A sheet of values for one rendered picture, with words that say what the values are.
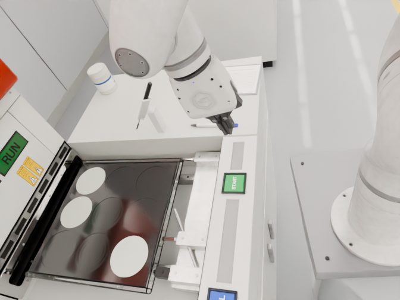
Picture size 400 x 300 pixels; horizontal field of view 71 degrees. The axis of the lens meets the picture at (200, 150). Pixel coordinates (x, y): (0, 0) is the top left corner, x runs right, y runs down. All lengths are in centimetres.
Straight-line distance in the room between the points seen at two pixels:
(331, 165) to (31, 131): 84
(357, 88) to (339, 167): 158
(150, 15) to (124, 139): 60
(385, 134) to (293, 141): 161
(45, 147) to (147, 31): 69
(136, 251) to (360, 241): 51
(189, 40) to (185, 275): 48
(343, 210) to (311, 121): 141
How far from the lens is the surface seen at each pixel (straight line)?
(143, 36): 34
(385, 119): 39
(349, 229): 72
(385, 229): 64
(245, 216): 63
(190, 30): 44
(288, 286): 156
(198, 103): 51
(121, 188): 87
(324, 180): 79
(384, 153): 40
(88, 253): 82
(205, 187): 78
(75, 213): 91
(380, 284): 75
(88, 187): 94
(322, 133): 203
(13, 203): 91
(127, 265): 75
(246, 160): 71
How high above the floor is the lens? 152
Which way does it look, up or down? 48 degrees down
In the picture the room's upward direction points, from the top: 23 degrees counter-clockwise
